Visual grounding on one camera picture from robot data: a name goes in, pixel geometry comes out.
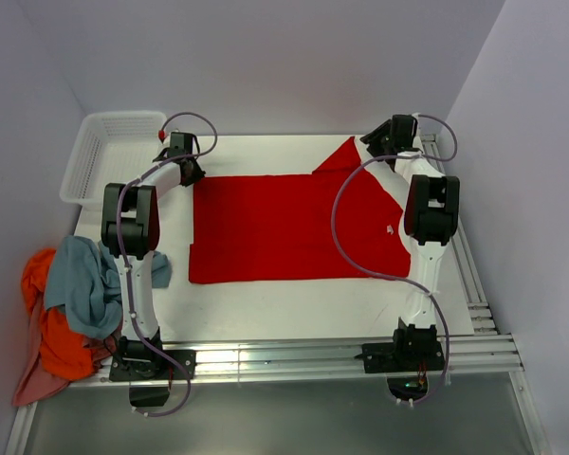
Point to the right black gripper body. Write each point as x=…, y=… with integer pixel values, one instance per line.
x=380, y=140

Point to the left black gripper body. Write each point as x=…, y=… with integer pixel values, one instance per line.
x=197, y=172

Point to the red t shirt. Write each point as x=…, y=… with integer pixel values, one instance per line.
x=321, y=225

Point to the blue grey t shirt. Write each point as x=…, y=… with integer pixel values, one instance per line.
x=83, y=284

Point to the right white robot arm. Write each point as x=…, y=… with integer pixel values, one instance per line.
x=430, y=219

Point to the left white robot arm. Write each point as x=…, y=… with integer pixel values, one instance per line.
x=130, y=230

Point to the white plastic perforated basket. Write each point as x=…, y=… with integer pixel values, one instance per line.
x=111, y=147

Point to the orange t shirt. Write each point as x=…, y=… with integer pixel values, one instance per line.
x=63, y=353

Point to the pink t shirt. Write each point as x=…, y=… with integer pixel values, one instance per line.
x=36, y=383

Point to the aluminium right side rail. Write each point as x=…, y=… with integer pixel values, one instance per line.
x=461, y=293

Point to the aluminium front rail frame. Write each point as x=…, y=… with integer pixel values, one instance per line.
x=314, y=396

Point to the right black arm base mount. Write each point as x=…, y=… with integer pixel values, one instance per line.
x=398, y=358

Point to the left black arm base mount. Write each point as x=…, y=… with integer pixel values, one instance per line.
x=150, y=376

